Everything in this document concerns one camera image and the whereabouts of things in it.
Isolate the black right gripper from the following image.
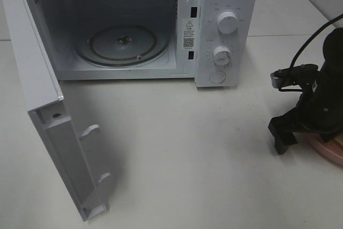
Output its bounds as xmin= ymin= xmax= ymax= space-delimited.
xmin=268 ymin=73 xmax=342 ymax=155

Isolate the pink round plate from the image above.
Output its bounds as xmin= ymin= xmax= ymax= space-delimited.
xmin=305 ymin=134 xmax=343 ymax=167

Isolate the round door release button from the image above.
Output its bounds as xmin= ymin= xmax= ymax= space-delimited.
xmin=210 ymin=71 xmax=226 ymax=84

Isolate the white microwave door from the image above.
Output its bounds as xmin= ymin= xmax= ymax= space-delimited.
xmin=3 ymin=0 xmax=108 ymax=221

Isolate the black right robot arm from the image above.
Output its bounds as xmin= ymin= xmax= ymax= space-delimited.
xmin=268 ymin=28 xmax=342 ymax=154

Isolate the white lower microwave knob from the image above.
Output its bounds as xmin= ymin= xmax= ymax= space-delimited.
xmin=213 ymin=46 xmax=232 ymax=66

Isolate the white microwave knob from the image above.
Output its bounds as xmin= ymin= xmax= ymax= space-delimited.
xmin=217 ymin=10 xmax=238 ymax=34
xmin=213 ymin=46 xmax=232 ymax=66

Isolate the white upper microwave knob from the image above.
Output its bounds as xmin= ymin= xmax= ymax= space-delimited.
xmin=217 ymin=10 xmax=238 ymax=34

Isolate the white microwave oven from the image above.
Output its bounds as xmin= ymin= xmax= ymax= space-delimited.
xmin=40 ymin=0 xmax=255 ymax=87

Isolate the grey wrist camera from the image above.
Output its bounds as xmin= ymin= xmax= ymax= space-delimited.
xmin=270 ymin=64 xmax=318 ymax=89

